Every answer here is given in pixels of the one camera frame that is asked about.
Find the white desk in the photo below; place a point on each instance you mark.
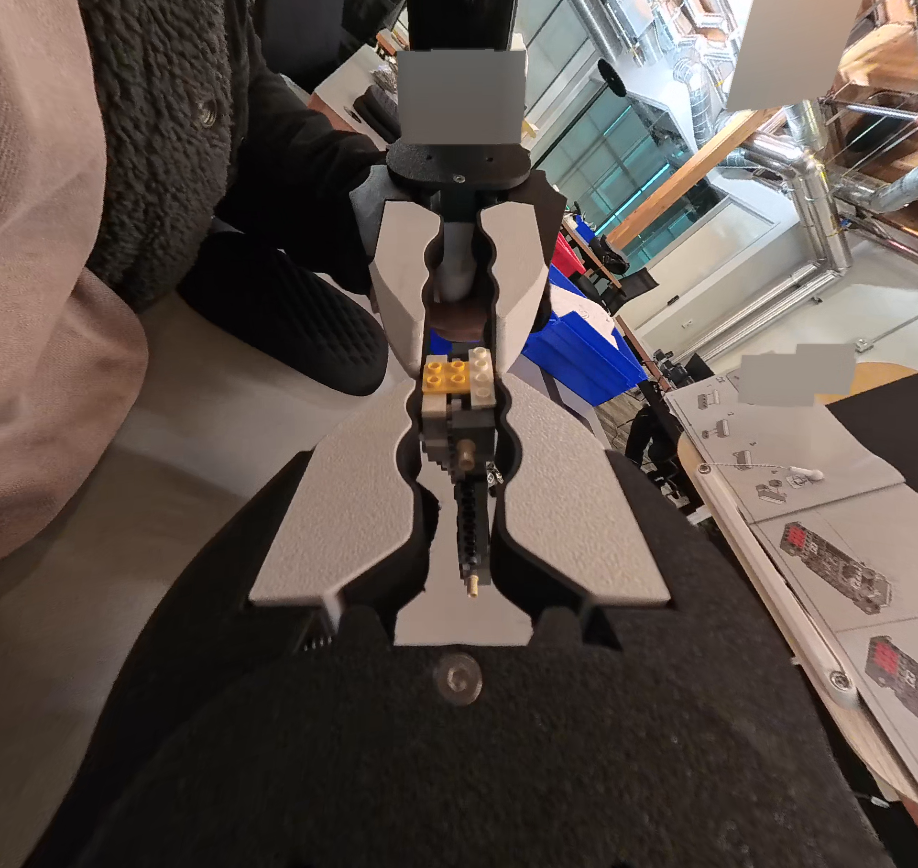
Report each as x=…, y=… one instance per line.
x=107, y=595

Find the white table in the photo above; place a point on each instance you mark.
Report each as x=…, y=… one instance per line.
x=337, y=86

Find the black table mat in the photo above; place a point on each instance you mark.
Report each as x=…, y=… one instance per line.
x=882, y=423

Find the person's beige garment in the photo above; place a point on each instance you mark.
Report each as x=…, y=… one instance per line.
x=43, y=308

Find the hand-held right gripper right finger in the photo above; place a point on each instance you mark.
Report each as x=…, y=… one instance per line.
x=581, y=524

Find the red storage bin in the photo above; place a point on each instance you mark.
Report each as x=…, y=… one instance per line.
x=566, y=251

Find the blue storage bin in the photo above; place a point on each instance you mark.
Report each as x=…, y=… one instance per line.
x=588, y=351

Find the toy brick car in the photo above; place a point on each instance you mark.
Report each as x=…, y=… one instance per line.
x=466, y=416

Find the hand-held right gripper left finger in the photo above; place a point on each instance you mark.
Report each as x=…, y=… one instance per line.
x=337, y=524

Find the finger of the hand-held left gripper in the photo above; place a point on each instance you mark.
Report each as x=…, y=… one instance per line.
x=520, y=265
x=398, y=272

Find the wooden ceiling beam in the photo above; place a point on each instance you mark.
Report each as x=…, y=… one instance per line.
x=688, y=179

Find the black office chair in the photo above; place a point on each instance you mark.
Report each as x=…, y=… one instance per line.
x=638, y=281

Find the silver ventilation duct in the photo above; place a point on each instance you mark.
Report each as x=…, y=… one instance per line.
x=810, y=186

